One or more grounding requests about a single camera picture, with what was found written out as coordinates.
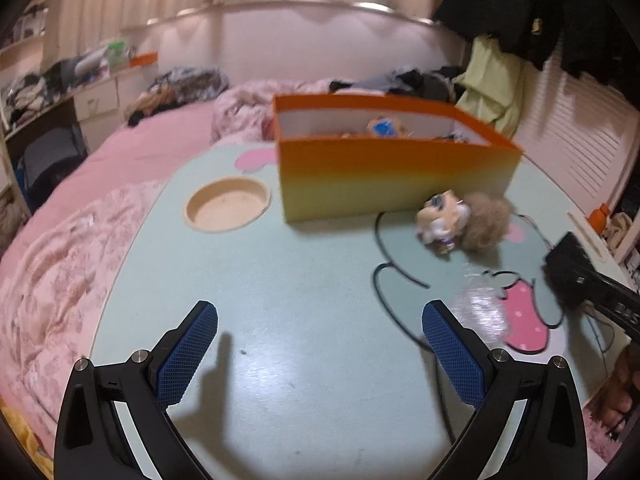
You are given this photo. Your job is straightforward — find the black hanging garment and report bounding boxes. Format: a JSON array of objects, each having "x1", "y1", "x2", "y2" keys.
[{"x1": 545, "y1": 0, "x2": 640, "y2": 86}]

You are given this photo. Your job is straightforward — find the orange gradient cardboard box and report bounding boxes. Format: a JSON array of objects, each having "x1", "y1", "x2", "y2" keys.
[{"x1": 272, "y1": 92, "x2": 525, "y2": 223}]

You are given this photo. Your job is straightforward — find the pile of dark clothes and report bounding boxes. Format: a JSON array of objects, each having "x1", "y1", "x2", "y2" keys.
[{"x1": 330, "y1": 66, "x2": 468, "y2": 106}]

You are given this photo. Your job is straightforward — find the black jacket with gold logo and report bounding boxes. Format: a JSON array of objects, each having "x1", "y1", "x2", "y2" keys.
[{"x1": 432, "y1": 0, "x2": 556, "y2": 71}]

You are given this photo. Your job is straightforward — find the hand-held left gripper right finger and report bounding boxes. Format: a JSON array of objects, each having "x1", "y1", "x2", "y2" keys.
[{"x1": 421, "y1": 300, "x2": 588, "y2": 480}]

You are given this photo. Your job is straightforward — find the white slatted panel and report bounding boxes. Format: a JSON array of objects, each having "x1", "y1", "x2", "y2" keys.
[{"x1": 515, "y1": 55, "x2": 640, "y2": 211}]

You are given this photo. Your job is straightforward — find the brown fluffy cushion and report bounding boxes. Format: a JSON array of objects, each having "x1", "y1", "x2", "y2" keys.
[{"x1": 0, "y1": 187, "x2": 31, "y2": 248}]

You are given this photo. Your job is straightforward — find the yellow cloth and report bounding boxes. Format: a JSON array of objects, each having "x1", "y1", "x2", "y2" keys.
[{"x1": 0, "y1": 400, "x2": 56, "y2": 480}]

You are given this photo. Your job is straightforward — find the white desk with drawers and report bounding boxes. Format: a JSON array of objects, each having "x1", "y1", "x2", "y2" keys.
[{"x1": 0, "y1": 67, "x2": 161, "y2": 161}]

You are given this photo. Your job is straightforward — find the white cylindrical object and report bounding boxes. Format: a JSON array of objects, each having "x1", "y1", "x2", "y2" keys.
[{"x1": 75, "y1": 51, "x2": 108, "y2": 78}]

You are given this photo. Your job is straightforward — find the small blue orange toy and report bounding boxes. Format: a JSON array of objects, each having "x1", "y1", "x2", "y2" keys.
[{"x1": 367, "y1": 116, "x2": 408, "y2": 139}]

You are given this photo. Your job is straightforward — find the clothes pile on desk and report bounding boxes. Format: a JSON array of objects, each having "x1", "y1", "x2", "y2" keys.
[{"x1": 0, "y1": 60, "x2": 81, "y2": 126}]

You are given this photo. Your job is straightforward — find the brown fluffy pompom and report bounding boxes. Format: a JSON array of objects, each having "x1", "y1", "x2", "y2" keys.
[{"x1": 460, "y1": 191, "x2": 515, "y2": 255}]

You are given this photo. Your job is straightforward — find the yellow-green hanging garment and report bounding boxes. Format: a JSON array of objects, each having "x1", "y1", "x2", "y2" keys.
[{"x1": 452, "y1": 35, "x2": 528, "y2": 138}]

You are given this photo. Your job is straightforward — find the thin black cable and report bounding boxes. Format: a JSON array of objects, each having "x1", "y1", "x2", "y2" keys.
[{"x1": 585, "y1": 305, "x2": 618, "y2": 376}]

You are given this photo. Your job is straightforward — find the white wall shelf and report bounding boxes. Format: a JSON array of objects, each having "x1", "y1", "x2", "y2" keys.
[{"x1": 0, "y1": 2, "x2": 51, "y2": 56}]

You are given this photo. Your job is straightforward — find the beige cloth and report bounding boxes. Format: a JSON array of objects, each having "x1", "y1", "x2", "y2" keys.
[{"x1": 605, "y1": 212, "x2": 636, "y2": 251}]

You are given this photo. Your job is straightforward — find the clear plastic wrap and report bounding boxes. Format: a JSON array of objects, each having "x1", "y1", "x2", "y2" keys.
[{"x1": 452, "y1": 280, "x2": 513, "y2": 346}]

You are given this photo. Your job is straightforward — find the pink floral blanket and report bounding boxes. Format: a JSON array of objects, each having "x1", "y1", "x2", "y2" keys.
[{"x1": 0, "y1": 80, "x2": 331, "y2": 441}]

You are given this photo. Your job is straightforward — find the orange bottle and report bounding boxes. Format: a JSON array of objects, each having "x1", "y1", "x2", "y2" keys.
[{"x1": 589, "y1": 203, "x2": 611, "y2": 233}]

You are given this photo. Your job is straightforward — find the patterned cloth pile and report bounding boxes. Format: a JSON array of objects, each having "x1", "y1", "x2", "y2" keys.
[{"x1": 125, "y1": 66, "x2": 231, "y2": 126}]

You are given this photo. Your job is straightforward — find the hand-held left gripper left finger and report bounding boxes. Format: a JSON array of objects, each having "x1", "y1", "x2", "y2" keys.
[{"x1": 54, "y1": 301, "x2": 219, "y2": 480}]

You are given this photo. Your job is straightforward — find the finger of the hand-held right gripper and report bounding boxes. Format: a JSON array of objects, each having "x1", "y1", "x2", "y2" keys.
[{"x1": 544, "y1": 231, "x2": 593, "y2": 308}]

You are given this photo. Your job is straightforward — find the person's right hand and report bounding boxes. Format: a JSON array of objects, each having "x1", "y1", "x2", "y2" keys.
[{"x1": 597, "y1": 342, "x2": 640, "y2": 443}]

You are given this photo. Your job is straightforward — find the pink bed sheet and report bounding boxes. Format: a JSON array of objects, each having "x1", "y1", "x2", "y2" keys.
[{"x1": 0, "y1": 102, "x2": 221, "y2": 271}]

